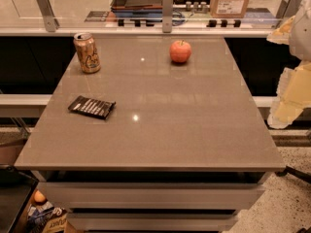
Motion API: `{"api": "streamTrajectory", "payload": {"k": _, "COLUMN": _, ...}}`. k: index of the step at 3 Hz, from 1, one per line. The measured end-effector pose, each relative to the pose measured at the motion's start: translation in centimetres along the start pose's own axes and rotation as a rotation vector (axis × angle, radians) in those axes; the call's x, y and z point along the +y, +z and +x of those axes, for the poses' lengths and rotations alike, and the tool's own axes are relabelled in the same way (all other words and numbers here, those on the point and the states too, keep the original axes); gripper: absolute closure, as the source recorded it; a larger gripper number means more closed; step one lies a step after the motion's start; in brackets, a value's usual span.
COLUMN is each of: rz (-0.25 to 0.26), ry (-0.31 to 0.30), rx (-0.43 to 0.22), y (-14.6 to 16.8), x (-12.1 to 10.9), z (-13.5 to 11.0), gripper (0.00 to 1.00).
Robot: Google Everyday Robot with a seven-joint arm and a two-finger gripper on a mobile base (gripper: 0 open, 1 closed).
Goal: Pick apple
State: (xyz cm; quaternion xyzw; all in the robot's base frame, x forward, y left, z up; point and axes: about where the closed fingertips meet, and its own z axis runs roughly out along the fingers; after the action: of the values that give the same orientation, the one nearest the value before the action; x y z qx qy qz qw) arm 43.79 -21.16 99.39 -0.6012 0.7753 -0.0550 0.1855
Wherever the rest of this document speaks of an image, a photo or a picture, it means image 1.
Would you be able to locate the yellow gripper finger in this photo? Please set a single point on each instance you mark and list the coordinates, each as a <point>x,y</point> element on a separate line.
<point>293,96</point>
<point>281,34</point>

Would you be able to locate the red apple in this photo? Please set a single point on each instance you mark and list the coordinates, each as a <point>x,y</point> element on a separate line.
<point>180,51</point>

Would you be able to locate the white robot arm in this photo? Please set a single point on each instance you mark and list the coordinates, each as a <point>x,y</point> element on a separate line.
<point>300,36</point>

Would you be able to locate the cardboard box with label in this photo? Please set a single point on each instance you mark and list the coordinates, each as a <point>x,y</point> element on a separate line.
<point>228,8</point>

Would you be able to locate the black chair leg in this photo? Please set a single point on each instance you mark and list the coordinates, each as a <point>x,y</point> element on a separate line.
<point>298,174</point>

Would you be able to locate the gold soda can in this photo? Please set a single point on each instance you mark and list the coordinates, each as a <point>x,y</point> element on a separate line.
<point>87,52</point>

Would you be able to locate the black snack bar packet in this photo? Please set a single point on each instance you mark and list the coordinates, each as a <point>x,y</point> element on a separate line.
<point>90,107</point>

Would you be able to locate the upper grey drawer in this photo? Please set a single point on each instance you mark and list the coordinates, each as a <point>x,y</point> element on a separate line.
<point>152,195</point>

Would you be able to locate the grey drawer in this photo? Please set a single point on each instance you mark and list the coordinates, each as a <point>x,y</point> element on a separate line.
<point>152,195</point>
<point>177,223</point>

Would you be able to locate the lower grey drawer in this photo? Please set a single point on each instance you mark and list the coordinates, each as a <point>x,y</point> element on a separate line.
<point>177,223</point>

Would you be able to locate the small orange fruit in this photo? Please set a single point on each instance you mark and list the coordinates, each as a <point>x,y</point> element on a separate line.
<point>39,198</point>

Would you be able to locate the snack bags in bin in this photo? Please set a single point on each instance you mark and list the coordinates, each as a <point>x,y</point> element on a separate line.
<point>46,219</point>

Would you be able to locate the right metal glass bracket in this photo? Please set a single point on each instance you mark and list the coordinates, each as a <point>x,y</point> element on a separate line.
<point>287,9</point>

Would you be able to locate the metal glass bracket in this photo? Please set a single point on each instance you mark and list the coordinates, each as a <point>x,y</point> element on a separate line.
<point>287,9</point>
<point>50,22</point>
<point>167,9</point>

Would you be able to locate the middle metal glass bracket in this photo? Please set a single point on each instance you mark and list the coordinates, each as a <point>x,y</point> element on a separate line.
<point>167,9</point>

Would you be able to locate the left metal glass bracket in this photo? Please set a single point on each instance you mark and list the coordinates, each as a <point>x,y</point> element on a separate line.
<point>50,22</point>

